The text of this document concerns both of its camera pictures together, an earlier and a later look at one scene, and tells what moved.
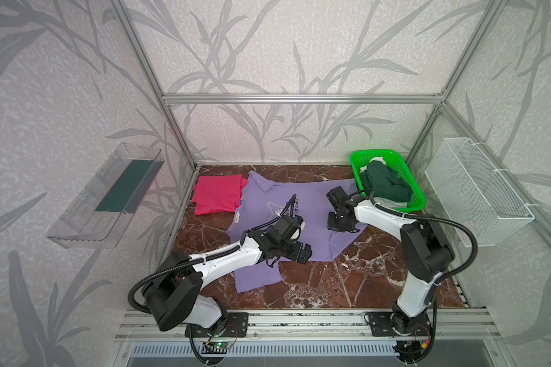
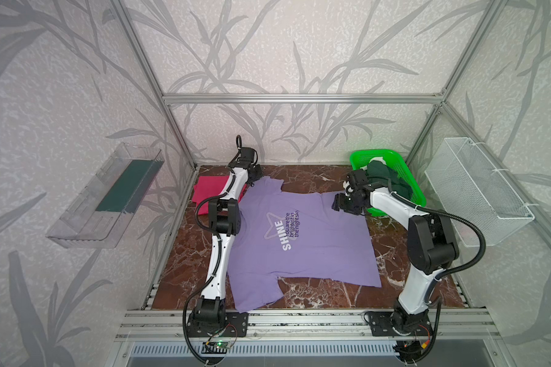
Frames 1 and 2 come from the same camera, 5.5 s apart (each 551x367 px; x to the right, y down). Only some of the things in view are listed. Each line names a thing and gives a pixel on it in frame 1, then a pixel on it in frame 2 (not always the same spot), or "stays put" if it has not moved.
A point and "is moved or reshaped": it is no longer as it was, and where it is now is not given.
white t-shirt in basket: [379, 159] stays put
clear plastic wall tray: [94, 220] stays put
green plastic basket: [360, 157] stays put
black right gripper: [335, 219] to [341, 202]
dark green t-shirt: [381, 181] stays put
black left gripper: [301, 252] to [255, 173]
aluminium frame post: [489, 15] stays put
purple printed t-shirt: [258, 202] is moved or reshaped
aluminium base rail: [445, 325] stays put
